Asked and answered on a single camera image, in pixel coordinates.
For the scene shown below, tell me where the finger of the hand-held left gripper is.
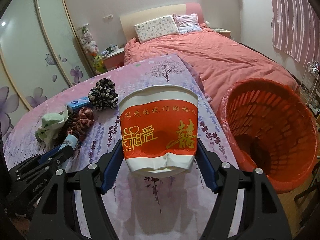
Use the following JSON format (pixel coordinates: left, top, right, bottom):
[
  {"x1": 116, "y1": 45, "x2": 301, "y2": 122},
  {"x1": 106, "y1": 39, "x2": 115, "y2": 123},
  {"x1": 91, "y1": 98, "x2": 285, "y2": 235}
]
[
  {"x1": 37, "y1": 147, "x2": 75, "y2": 173},
  {"x1": 37, "y1": 144, "x2": 68, "y2": 163}
]

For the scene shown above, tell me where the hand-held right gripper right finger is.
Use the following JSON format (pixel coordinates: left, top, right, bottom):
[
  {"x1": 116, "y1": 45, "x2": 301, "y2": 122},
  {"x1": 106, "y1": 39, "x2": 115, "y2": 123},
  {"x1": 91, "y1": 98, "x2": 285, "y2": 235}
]
[{"x1": 196, "y1": 138, "x2": 293, "y2": 240}]

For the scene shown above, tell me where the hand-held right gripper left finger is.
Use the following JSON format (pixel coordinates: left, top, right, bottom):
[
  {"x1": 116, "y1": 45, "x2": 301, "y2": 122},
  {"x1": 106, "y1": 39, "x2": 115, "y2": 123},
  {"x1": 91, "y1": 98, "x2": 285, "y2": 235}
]
[{"x1": 26, "y1": 139, "x2": 125, "y2": 240}]

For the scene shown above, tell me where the white green tissue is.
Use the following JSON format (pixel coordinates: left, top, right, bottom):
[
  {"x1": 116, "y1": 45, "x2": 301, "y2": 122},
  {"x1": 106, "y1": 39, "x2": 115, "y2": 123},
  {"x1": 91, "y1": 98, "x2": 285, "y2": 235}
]
[{"x1": 37, "y1": 104, "x2": 70, "y2": 147}]

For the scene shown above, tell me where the orange plastic wastebasket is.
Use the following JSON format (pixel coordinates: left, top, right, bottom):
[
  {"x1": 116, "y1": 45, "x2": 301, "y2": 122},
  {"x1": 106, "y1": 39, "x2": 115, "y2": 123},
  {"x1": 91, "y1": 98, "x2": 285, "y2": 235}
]
[{"x1": 217, "y1": 78, "x2": 318, "y2": 194}]

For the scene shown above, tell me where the red and white paper cup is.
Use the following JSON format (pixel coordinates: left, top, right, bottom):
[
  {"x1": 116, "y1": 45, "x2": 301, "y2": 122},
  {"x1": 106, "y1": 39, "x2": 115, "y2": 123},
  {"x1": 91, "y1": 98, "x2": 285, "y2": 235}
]
[{"x1": 119, "y1": 85, "x2": 199, "y2": 178}]

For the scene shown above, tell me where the brown striped scrunchie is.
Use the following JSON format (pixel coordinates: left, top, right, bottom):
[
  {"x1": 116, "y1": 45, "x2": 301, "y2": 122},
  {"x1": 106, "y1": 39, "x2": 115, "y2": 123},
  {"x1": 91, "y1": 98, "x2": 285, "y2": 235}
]
[{"x1": 59, "y1": 107, "x2": 95, "y2": 141}]

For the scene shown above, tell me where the blue tissue packet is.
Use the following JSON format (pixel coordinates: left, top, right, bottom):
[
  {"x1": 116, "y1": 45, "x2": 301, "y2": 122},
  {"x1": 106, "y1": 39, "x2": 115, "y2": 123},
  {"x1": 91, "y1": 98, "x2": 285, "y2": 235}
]
[{"x1": 66, "y1": 97, "x2": 93, "y2": 114}]

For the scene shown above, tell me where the black floral scrunchie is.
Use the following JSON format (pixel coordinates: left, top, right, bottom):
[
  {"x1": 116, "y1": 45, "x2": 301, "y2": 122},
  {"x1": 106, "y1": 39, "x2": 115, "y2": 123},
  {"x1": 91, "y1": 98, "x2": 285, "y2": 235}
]
[{"x1": 88, "y1": 78, "x2": 119, "y2": 111}]

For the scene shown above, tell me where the floral glass door wardrobe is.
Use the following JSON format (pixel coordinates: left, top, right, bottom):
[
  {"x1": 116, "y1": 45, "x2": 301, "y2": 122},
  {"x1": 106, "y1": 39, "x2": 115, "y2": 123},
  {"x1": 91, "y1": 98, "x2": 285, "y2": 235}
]
[{"x1": 0, "y1": 0, "x2": 95, "y2": 133}]

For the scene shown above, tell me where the yellow green plush toy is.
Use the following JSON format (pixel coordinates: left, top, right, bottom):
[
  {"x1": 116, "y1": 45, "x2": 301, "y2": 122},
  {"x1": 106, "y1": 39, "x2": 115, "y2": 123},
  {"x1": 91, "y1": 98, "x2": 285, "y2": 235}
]
[{"x1": 92, "y1": 54, "x2": 105, "y2": 72}]

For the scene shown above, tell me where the pink and white nightstand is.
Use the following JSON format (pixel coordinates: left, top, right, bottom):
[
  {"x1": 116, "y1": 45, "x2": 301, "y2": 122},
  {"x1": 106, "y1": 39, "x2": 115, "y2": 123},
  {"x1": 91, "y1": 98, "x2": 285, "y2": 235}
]
[{"x1": 102, "y1": 47, "x2": 125, "y2": 71}]

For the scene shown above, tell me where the pink floral tablecloth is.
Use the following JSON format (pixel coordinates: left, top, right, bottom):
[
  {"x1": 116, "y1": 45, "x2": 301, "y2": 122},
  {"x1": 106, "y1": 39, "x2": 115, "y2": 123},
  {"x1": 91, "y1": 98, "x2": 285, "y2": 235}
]
[{"x1": 2, "y1": 53, "x2": 247, "y2": 240}]

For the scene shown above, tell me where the bed with salmon duvet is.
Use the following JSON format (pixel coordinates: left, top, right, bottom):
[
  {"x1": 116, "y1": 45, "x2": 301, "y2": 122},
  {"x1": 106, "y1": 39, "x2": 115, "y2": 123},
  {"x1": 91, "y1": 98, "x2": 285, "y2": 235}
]
[{"x1": 123, "y1": 26, "x2": 300, "y2": 105}]

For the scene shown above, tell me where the plush toy bouquet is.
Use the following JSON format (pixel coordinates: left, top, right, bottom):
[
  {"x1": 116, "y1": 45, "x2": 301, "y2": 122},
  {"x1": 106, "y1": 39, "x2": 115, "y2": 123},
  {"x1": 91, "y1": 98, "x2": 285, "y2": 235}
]
[{"x1": 79, "y1": 26, "x2": 99, "y2": 55}]

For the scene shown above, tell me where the wooden bedside table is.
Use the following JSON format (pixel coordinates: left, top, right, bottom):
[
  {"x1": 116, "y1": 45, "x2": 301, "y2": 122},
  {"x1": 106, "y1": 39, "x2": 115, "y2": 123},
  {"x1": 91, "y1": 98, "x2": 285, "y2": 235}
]
[{"x1": 212, "y1": 27, "x2": 232, "y2": 39}]

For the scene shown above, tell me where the white floral pillow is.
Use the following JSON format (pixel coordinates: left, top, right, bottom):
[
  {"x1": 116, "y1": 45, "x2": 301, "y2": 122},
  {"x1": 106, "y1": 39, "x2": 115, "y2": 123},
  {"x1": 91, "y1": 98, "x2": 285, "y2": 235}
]
[{"x1": 134, "y1": 15, "x2": 179, "y2": 43}]

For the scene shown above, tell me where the pink striped pillow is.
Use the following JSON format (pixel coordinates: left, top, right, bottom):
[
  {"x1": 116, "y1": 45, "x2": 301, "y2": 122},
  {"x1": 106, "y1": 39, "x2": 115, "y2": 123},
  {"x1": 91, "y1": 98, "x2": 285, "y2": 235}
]
[{"x1": 173, "y1": 13, "x2": 202, "y2": 34}]

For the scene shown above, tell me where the pink striped curtain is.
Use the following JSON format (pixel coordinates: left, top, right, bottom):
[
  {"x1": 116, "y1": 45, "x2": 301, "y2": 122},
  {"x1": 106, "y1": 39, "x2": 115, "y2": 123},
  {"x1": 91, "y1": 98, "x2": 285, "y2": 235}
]
[{"x1": 267, "y1": 0, "x2": 320, "y2": 67}]

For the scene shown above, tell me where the white wire rack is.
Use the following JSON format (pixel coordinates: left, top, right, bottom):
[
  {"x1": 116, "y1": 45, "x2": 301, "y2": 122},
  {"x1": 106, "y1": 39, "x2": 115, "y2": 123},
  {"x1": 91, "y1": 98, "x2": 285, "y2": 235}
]
[{"x1": 299, "y1": 61, "x2": 320, "y2": 111}]

